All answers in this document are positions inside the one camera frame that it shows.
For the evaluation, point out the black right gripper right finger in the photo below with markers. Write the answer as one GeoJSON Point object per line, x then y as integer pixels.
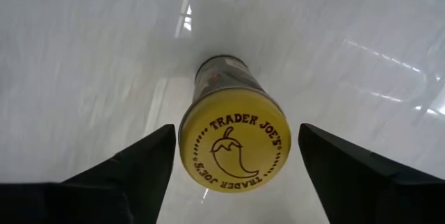
{"type": "Point", "coordinates": [382, 199]}

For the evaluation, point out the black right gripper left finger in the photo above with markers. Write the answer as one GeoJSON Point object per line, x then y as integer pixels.
{"type": "Point", "coordinates": [104, 199]}

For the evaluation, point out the yellow lid seasoning can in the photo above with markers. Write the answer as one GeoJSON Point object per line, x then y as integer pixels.
{"type": "Point", "coordinates": [234, 140]}

